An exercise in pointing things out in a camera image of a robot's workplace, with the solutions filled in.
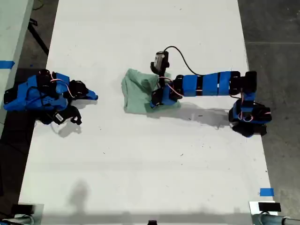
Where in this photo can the blue tape strip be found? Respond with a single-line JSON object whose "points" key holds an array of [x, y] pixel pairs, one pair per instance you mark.
{"points": [[266, 192], [7, 64]]}

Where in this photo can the pale green bench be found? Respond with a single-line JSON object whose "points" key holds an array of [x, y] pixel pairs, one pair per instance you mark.
{"points": [[11, 35]]}

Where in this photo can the black camera box with label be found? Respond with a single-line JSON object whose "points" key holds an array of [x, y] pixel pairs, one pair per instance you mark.
{"points": [[60, 117]]}

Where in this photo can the small black box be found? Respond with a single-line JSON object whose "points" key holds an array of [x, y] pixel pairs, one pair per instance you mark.
{"points": [[23, 209], [269, 207]]}

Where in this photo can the pale green T-shirt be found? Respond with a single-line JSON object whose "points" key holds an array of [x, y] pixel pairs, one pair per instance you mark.
{"points": [[136, 93]]}

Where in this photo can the blue and black robot arm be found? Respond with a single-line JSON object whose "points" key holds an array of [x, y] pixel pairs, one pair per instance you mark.
{"points": [[211, 84], [32, 96]]}

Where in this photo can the white flat plate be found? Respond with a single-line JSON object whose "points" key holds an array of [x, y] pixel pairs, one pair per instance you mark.
{"points": [[253, 207]]}

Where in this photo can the black camera stalk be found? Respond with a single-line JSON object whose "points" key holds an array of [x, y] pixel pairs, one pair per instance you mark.
{"points": [[75, 113], [161, 75]]}

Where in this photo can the black stand leg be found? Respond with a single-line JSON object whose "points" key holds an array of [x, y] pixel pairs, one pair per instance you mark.
{"points": [[37, 35]]}

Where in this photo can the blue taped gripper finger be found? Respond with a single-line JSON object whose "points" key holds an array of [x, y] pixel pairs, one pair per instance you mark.
{"points": [[83, 98], [91, 95], [153, 104]]}

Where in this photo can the grey blue bundle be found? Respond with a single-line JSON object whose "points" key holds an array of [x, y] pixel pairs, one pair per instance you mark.
{"points": [[16, 220], [269, 219]]}

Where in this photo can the black and silver camera box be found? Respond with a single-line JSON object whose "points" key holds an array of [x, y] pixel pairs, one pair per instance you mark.
{"points": [[160, 61]]}

